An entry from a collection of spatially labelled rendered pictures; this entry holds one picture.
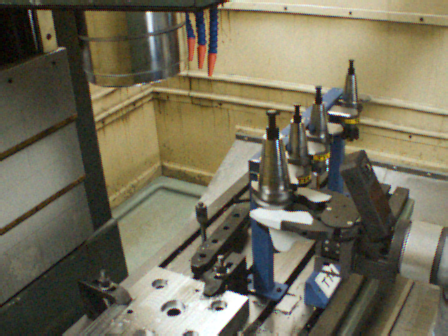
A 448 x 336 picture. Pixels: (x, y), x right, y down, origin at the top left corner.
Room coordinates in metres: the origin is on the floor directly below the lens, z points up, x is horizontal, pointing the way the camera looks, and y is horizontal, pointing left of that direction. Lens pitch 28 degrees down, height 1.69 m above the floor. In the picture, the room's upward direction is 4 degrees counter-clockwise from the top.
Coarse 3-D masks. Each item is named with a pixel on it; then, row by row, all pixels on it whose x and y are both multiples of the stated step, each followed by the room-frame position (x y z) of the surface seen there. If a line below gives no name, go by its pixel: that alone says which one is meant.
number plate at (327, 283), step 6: (330, 270) 0.92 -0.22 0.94; (336, 270) 0.93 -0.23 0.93; (318, 276) 0.89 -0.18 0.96; (324, 276) 0.90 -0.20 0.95; (330, 276) 0.91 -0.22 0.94; (318, 282) 0.87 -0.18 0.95; (324, 282) 0.88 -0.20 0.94; (330, 282) 0.89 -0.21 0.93; (336, 282) 0.90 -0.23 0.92; (324, 288) 0.87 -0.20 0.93; (330, 288) 0.88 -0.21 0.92; (330, 294) 0.87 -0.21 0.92
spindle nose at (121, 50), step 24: (96, 24) 0.70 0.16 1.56; (120, 24) 0.69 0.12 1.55; (144, 24) 0.70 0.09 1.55; (168, 24) 0.72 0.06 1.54; (96, 48) 0.71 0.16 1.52; (120, 48) 0.69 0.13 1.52; (144, 48) 0.70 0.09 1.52; (168, 48) 0.72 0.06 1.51; (96, 72) 0.71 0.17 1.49; (120, 72) 0.69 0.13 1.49; (144, 72) 0.70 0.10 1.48; (168, 72) 0.72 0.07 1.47
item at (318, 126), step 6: (312, 108) 1.03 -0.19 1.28; (318, 108) 1.02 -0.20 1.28; (324, 108) 1.03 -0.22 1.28; (312, 114) 1.03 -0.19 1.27; (318, 114) 1.02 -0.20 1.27; (324, 114) 1.02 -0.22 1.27; (312, 120) 1.03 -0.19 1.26; (318, 120) 1.02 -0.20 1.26; (324, 120) 1.02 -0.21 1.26; (312, 126) 1.02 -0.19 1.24; (318, 126) 1.02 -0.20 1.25; (324, 126) 1.02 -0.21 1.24; (312, 132) 1.02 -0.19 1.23; (318, 132) 1.02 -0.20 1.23; (324, 132) 1.02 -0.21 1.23
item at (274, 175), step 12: (264, 144) 0.63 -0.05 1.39; (276, 144) 0.62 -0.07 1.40; (264, 156) 0.63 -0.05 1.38; (276, 156) 0.62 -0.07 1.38; (264, 168) 0.63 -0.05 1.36; (276, 168) 0.62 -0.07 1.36; (288, 168) 0.63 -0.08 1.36; (264, 180) 0.62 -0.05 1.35; (276, 180) 0.62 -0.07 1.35; (288, 180) 0.63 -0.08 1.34
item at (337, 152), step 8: (336, 120) 1.28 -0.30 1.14; (336, 136) 1.28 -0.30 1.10; (336, 144) 1.28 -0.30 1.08; (344, 144) 1.29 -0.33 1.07; (336, 152) 1.28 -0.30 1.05; (344, 152) 1.29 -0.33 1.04; (328, 160) 1.29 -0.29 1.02; (336, 160) 1.28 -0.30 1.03; (328, 168) 1.29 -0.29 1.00; (336, 168) 1.28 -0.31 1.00; (328, 176) 1.29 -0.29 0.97; (336, 176) 1.28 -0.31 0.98; (328, 184) 1.29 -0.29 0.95; (336, 184) 1.28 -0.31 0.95
